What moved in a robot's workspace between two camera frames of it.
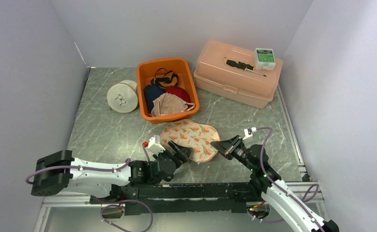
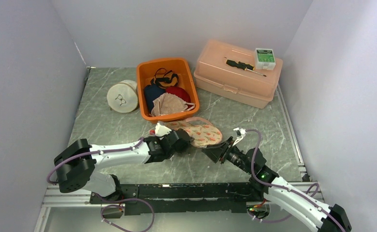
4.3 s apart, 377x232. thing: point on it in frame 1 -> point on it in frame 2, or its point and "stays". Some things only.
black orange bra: (164, 79) stays
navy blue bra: (152, 93) stays
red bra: (179, 92) stays
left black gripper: (182, 155) -> (184, 149)
